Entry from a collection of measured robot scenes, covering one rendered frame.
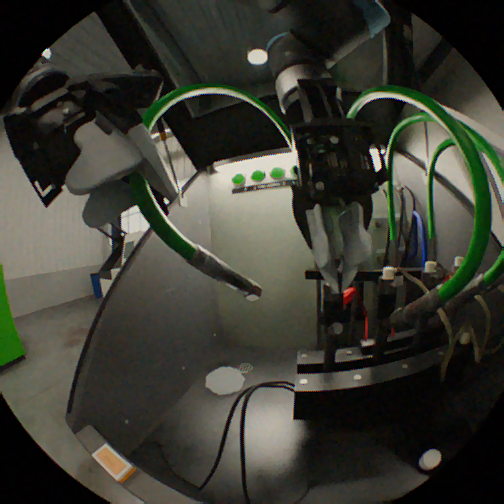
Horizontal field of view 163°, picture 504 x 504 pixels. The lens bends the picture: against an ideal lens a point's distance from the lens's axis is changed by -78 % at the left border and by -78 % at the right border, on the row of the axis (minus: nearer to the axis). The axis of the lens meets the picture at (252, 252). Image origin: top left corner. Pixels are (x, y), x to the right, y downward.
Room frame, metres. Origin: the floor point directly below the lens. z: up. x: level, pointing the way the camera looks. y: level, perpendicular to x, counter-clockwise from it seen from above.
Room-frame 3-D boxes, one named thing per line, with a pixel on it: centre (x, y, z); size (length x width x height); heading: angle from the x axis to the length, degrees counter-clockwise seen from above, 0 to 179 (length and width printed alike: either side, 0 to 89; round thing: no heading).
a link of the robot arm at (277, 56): (0.15, -0.09, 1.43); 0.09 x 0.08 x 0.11; 23
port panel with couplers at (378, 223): (0.39, -0.40, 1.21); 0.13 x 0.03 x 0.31; 75
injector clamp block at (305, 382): (0.17, -0.22, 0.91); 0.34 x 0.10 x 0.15; 75
